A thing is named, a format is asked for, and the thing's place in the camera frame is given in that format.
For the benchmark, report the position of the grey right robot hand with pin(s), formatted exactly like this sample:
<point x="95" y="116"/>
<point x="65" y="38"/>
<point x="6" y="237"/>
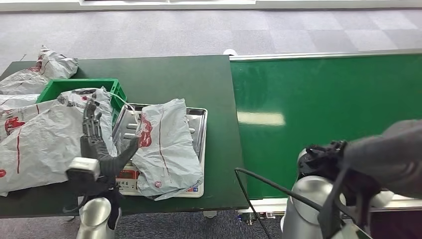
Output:
<point x="392" y="155"/>

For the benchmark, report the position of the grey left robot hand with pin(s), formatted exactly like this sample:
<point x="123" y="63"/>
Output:
<point x="95" y="148"/>

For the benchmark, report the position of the grey package with red print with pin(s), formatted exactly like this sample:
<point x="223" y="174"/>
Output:
<point x="171" y="148"/>

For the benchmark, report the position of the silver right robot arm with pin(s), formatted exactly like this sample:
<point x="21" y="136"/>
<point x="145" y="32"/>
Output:
<point x="306" y="194"/>

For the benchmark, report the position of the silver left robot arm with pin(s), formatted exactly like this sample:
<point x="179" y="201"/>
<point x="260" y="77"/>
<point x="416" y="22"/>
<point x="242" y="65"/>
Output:
<point x="95" y="214"/>

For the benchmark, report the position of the large grey labelled package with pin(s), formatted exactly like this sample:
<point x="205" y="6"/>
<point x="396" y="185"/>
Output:
<point x="49" y="142"/>

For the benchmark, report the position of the flat grey plastic package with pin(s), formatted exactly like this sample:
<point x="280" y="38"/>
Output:
<point x="16" y="100"/>

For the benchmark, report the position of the crumpled grey plastic package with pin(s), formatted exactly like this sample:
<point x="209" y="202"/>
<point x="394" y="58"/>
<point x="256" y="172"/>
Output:
<point x="49" y="67"/>

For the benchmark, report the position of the green conveyor belt machine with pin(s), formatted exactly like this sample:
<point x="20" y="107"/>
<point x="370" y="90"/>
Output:
<point x="313" y="92"/>

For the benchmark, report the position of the green plastic crate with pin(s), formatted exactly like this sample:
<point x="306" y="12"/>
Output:
<point x="82" y="83"/>

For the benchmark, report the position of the white table foot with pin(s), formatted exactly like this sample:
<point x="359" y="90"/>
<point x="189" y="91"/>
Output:
<point x="230" y="52"/>
<point x="210" y="214"/>

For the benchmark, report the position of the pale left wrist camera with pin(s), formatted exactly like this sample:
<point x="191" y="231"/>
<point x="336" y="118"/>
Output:
<point x="84" y="165"/>

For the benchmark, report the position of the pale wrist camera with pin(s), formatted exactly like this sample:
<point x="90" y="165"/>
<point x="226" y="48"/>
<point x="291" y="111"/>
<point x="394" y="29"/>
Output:
<point x="384" y="199"/>
<point x="84" y="165"/>

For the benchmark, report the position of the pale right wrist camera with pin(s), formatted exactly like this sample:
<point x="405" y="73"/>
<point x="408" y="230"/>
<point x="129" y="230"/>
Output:
<point x="384" y="199"/>

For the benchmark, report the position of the metal conveyor bracket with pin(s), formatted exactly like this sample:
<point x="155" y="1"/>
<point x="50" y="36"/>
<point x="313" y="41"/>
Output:
<point x="255" y="217"/>

